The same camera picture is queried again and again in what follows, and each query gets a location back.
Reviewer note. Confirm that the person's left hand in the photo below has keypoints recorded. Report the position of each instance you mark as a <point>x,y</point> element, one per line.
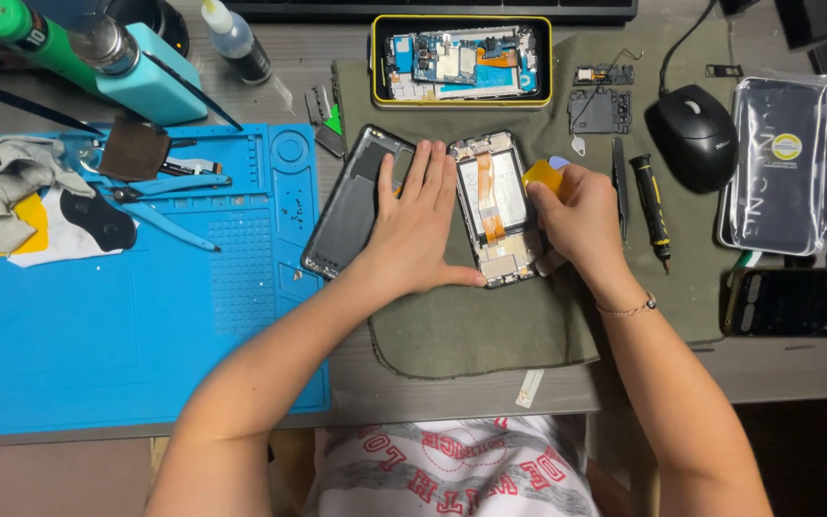
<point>406,237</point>

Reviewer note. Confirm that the person's right hand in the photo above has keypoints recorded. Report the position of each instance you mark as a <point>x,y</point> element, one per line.
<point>589,222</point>

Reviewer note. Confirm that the yellow plastic pry card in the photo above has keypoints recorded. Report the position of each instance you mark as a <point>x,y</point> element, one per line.
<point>543,176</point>

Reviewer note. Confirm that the black smartphone with battery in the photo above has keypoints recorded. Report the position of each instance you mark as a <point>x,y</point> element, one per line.
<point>501,244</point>

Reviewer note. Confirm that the black tweezers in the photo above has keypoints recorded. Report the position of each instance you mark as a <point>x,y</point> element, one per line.
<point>621,187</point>

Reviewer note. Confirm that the black and yellow screwdriver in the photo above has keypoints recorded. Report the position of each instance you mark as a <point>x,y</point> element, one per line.
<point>650,201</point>

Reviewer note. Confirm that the grey phone back cover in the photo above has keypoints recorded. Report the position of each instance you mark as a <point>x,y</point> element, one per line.
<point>345,208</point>

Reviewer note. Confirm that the light blue plastic pick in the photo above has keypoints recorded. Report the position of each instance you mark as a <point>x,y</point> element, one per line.
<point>559,162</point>

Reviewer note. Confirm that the small white teardrop pick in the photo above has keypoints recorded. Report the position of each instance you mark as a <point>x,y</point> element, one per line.
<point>578,146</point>

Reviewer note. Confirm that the black plastic phone inner cover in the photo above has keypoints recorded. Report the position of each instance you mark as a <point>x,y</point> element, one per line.
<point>599,111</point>

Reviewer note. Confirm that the olive green work cloth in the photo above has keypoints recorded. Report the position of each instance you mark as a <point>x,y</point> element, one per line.
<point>471,330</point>

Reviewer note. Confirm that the thin metal pry blade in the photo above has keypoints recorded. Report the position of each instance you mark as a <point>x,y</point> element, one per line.
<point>329,141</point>

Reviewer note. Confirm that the black computer mouse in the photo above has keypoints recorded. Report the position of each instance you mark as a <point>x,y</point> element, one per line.
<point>693,140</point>

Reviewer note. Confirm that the green triangular pick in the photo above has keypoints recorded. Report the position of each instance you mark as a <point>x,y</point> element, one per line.
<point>334,120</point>

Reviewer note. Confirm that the small phone circuit board part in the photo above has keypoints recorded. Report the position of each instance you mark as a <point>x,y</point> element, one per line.
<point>604,74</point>

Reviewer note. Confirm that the razor blade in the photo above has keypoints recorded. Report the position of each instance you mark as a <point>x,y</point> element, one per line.
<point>319,105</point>

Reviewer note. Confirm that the white adhesive strip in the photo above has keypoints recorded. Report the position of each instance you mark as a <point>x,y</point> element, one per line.
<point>530,388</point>

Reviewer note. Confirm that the black tray with yellow rim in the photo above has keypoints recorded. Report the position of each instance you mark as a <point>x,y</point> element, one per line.
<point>377,57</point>

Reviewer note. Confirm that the phone case in clear packaging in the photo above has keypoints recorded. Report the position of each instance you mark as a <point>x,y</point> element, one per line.
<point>776,165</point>

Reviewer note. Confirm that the black sim tray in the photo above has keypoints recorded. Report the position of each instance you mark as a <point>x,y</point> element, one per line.
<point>723,70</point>

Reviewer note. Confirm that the black smartphone with gold edge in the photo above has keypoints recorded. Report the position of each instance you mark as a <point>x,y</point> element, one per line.
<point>801,301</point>

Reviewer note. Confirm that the black keyboard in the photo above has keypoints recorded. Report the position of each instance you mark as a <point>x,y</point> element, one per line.
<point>428,7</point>

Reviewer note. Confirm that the person's white printed shirt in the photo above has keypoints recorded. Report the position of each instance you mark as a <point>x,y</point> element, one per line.
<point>449,467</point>

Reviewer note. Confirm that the blue silicone repair mat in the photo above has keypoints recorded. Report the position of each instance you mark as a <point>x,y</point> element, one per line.
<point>169,323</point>

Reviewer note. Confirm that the long black pointed probe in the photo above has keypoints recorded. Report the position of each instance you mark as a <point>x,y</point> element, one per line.
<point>194,92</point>

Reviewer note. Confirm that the clear squeeze bottle with nozzle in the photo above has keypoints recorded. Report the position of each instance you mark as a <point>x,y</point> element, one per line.
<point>238,43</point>

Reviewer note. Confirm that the brown square pad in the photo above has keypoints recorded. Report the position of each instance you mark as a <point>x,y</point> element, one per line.
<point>133,149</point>

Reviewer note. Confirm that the teal hot air gun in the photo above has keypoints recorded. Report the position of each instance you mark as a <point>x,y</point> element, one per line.
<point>148,79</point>

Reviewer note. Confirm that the white black yellow sheet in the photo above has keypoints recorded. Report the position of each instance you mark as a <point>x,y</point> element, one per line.
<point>90,226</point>

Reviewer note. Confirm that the black round object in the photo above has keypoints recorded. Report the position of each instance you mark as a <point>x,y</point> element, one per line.
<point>159,21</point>

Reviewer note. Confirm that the black spudger stick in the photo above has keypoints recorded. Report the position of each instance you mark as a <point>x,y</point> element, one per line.
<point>26,106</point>

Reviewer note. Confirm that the grey rag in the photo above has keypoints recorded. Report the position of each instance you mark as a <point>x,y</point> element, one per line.
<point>4,187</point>

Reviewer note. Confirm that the green glue tube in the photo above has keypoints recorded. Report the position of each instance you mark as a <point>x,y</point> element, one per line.
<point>33,39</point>

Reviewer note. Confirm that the phone frame with blue mainboard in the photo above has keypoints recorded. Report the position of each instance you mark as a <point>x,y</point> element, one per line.
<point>460,64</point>

